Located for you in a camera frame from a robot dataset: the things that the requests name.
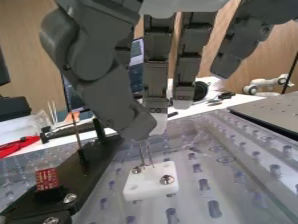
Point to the small red circuit board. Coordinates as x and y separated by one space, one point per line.
47 179

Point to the black plate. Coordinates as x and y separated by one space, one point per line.
84 173

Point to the thin stick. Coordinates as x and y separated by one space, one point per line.
77 136

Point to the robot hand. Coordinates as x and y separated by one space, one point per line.
97 66

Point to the small white screwed block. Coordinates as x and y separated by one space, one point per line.
151 185

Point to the red tray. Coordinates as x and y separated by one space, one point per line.
15 146

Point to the clear box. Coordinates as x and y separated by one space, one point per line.
240 156

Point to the small white jointed device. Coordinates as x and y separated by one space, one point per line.
266 84

